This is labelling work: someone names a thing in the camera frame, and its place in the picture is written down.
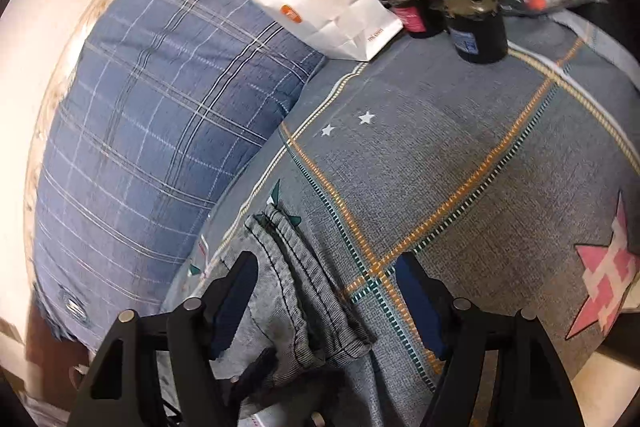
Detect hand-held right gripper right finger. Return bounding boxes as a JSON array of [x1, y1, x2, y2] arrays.
[[395, 252, 587, 427]]

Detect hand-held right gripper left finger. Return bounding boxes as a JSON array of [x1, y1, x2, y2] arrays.
[[68, 250, 260, 427]]

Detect grey denim pants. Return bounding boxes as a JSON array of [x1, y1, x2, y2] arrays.
[[220, 204, 377, 420]]

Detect grey patterned bed sheet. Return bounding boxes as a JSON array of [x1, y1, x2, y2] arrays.
[[161, 14, 640, 427]]

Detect blue plaid pillow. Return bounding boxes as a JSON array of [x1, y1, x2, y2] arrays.
[[31, 0, 328, 352]]

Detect black jar with blue label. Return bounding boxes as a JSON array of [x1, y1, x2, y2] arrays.
[[444, 0, 510, 65]]

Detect black jar with pink label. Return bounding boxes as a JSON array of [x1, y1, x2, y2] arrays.
[[372, 0, 447, 39]]

